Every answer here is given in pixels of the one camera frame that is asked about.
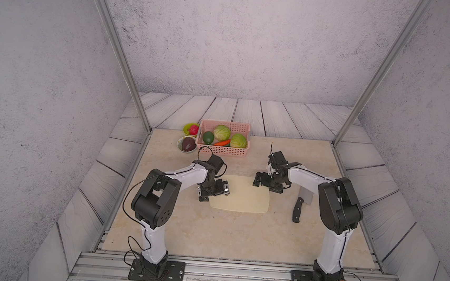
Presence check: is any cream plastic cutting board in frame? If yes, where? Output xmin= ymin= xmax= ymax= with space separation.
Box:
xmin=209 ymin=175 xmax=270 ymax=214

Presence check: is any black handled kitchen knife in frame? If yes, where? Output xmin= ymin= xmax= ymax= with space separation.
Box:
xmin=292 ymin=187 xmax=313 ymax=224

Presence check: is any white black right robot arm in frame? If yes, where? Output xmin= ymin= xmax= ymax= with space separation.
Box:
xmin=253 ymin=162 xmax=363 ymax=281

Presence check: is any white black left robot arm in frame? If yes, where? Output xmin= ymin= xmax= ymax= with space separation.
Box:
xmin=131 ymin=159 xmax=230 ymax=276

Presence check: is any orange carrot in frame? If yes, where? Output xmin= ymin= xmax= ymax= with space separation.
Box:
xmin=214 ymin=139 xmax=231 ymax=147

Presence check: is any green cabbage right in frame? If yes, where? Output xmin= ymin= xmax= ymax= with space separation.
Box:
xmin=229 ymin=133 xmax=248 ymax=149

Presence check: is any green cabbage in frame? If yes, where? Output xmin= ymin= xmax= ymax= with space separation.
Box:
xmin=213 ymin=124 xmax=231 ymax=142
xmin=229 ymin=133 xmax=248 ymax=149

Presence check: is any dark purple eggplant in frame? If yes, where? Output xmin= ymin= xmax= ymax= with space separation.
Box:
xmin=181 ymin=136 xmax=196 ymax=152

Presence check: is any pink plastic basket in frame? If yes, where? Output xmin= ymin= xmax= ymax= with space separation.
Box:
xmin=196 ymin=119 xmax=251 ymax=157

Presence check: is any dark green avocado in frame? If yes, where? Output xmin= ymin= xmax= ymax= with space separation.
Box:
xmin=202 ymin=131 xmax=215 ymax=145

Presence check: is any patterned light bowl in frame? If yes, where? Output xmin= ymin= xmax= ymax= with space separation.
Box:
xmin=177 ymin=136 xmax=197 ymax=153

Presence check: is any green cabbage left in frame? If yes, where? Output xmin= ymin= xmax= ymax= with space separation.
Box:
xmin=213 ymin=124 xmax=231 ymax=142

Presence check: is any red apple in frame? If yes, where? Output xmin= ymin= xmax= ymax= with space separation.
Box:
xmin=188 ymin=124 xmax=199 ymax=136

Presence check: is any yellow green bowl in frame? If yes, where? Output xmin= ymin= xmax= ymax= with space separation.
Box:
xmin=183 ymin=123 xmax=200 ymax=136

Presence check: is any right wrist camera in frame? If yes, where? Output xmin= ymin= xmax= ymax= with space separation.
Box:
xmin=268 ymin=151 xmax=289 ymax=170

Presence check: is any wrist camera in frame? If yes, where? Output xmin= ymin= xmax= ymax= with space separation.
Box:
xmin=207 ymin=154 xmax=227 ymax=178
xmin=268 ymin=151 xmax=289 ymax=170

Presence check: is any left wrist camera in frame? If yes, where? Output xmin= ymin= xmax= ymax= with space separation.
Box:
xmin=207 ymin=154 xmax=227 ymax=178

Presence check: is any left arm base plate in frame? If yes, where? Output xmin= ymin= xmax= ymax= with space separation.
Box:
xmin=128 ymin=259 xmax=186 ymax=281

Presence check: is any aluminium mounting rail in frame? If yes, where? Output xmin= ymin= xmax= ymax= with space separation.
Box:
xmin=69 ymin=251 xmax=399 ymax=281

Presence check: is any right aluminium frame post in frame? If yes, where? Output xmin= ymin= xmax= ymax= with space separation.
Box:
xmin=332 ymin=0 xmax=434 ymax=149

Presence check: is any aluminium frame post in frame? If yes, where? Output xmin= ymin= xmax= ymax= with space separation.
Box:
xmin=332 ymin=0 xmax=434 ymax=149
xmin=94 ymin=0 xmax=152 ymax=133

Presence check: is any left aluminium frame post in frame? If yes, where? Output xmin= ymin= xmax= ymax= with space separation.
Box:
xmin=94 ymin=0 xmax=152 ymax=133

